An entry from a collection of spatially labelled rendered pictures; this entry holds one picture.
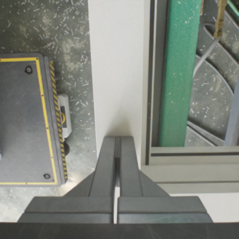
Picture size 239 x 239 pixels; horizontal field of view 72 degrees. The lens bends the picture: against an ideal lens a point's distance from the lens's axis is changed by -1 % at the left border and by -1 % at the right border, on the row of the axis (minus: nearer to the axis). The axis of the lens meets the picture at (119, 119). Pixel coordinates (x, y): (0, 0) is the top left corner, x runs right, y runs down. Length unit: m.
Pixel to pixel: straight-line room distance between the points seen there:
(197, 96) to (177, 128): 0.96
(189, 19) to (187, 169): 0.18
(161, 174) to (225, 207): 0.08
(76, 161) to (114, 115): 1.16
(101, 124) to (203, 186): 0.14
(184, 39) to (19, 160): 0.95
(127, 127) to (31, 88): 0.74
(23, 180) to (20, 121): 0.34
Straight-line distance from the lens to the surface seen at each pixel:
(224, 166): 0.27
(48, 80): 0.83
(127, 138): 0.15
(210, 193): 0.22
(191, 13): 0.24
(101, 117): 0.15
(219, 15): 0.96
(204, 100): 1.22
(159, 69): 0.23
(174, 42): 0.23
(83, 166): 1.32
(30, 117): 0.91
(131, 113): 0.15
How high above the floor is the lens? 1.08
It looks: 73 degrees down
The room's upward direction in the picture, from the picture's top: 177 degrees counter-clockwise
